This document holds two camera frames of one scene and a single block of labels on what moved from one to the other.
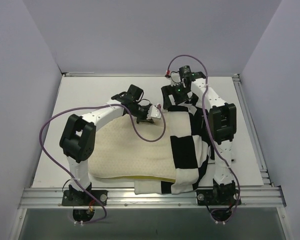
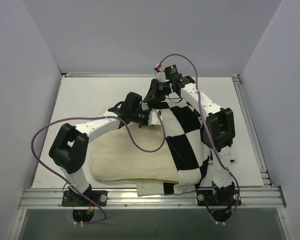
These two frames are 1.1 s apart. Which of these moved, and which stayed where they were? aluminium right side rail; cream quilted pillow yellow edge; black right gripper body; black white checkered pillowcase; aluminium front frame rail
Moved: black white checkered pillowcase; black right gripper body
Stayed: aluminium front frame rail; aluminium right side rail; cream quilted pillow yellow edge
